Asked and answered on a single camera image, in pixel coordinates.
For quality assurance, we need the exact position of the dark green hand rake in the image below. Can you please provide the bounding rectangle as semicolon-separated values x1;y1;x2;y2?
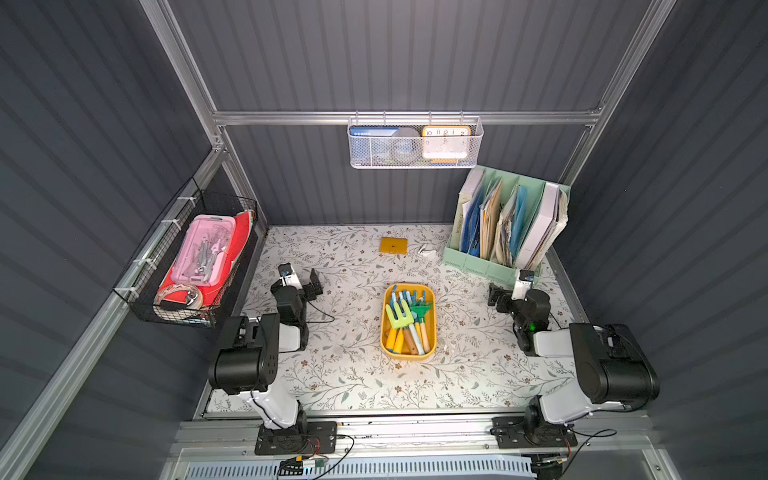
411;303;431;353

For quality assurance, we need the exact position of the light blue hand rake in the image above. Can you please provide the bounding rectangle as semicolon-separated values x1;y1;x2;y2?
396;294;425;355

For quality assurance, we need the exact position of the light green hand rake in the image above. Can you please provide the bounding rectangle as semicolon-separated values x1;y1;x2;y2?
384;301;423;355

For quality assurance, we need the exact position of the blue fork yellow handle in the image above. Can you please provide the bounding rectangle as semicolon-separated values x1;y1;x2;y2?
385;286;404;354

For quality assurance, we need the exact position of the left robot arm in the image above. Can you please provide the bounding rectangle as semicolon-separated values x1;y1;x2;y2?
208;263;323;435

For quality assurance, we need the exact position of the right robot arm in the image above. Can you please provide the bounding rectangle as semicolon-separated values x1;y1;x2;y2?
487;270;660;433

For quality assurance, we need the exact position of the yellow storage box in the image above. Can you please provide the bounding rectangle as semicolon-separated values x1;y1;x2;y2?
380;283;438;361

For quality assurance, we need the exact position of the blue box in basket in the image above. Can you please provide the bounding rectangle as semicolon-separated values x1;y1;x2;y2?
348;126;398;166

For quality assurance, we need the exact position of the green file organizer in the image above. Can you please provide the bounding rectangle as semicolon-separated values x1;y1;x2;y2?
443;166;570;285

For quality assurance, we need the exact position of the white binder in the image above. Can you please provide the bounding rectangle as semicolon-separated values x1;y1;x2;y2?
516;182;569;270

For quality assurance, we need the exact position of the pink tool case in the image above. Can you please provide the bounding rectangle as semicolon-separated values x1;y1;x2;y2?
171;215;236;287

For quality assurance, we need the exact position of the clear tape roll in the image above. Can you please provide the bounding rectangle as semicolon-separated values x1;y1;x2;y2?
164;284;204;309

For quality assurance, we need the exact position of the blue folder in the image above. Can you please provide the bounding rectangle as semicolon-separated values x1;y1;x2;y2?
508;185;528;263

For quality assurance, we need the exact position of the yellow wallet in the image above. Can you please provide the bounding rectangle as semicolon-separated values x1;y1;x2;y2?
379;237;408;255

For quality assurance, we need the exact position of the yellow alarm clock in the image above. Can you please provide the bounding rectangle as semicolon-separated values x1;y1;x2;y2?
421;125;472;161

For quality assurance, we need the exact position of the grey tape roll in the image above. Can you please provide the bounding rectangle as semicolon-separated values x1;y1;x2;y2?
391;127;422;164

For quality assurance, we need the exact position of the black wire side basket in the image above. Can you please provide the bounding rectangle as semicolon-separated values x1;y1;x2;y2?
114;183;259;328

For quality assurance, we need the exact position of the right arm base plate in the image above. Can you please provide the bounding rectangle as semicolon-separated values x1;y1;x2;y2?
489;415;578;449

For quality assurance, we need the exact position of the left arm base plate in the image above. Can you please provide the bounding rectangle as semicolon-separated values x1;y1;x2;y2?
254;421;338;456

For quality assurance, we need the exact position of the white wire hanging basket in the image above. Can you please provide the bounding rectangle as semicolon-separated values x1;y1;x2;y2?
347;115;485;170

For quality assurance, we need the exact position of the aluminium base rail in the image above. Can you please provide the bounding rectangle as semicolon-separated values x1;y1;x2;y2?
160;409;682;479

